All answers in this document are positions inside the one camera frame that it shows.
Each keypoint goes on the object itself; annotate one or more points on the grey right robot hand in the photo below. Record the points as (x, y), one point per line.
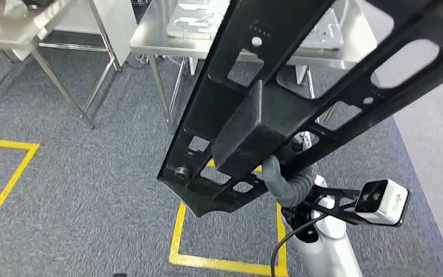
(272, 172)

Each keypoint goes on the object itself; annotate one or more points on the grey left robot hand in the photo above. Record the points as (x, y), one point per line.
(120, 275)

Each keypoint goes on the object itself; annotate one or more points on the black plastic plate bracket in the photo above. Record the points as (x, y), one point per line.
(252, 133)
(38, 3)

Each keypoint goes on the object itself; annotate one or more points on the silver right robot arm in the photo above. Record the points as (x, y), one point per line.
(332, 252)

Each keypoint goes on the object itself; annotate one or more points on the stainless steel workbench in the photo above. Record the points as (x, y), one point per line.
(7, 30)
(152, 38)

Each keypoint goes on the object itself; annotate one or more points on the yellow floor tape square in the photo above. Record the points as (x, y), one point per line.
(214, 264)

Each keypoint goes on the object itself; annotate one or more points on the embossed aluminium plate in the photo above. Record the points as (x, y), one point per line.
(191, 23)

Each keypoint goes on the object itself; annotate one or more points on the white cabinet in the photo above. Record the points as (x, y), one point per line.
(118, 23)

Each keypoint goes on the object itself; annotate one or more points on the black wrist camera mount bracket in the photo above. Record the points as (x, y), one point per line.
(343, 218)

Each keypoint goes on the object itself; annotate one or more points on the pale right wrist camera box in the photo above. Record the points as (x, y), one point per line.
(387, 202)

